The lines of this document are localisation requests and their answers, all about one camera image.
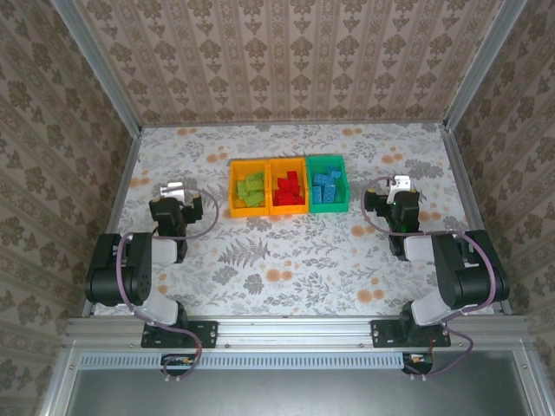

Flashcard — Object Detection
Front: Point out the grey slotted cable duct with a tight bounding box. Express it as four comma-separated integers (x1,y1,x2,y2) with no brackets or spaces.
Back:
79,351,408,371

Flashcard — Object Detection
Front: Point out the floral patterned table cover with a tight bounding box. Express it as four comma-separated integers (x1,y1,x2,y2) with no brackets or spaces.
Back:
86,123,506,317

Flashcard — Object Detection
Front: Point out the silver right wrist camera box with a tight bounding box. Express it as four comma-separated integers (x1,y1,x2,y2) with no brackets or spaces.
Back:
387,175,411,205

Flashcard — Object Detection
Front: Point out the grey metal lower shelf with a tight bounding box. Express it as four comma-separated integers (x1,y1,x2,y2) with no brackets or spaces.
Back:
41,341,555,416

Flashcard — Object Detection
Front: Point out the green plastic bin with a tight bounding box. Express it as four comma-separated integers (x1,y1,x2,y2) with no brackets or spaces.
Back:
305,154,350,215

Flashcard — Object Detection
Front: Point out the aluminium table edge rail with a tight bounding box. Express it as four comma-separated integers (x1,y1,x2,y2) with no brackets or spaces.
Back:
139,120,447,129

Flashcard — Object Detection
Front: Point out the black wiring port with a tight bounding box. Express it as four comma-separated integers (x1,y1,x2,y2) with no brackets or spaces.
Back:
160,353,197,377
402,350,434,377

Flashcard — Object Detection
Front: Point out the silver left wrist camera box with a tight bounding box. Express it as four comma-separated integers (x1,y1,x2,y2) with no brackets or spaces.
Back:
158,179,186,201

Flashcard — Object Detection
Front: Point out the yellow plastic bin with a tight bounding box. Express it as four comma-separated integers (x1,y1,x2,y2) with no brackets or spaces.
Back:
228,159,272,219
267,157,310,217

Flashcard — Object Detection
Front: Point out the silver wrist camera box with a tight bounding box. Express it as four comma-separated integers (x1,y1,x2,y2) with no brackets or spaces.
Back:
387,175,411,205
158,179,186,201

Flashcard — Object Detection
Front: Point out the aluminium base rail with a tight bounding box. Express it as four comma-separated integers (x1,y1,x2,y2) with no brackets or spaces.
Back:
64,315,533,348

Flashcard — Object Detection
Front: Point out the aluminium corner post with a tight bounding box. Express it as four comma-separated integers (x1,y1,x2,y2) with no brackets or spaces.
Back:
441,0,529,131
49,0,144,134

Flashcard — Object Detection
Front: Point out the aluminium table side rail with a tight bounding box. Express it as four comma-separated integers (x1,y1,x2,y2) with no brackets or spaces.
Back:
438,123,513,316
81,127,144,316

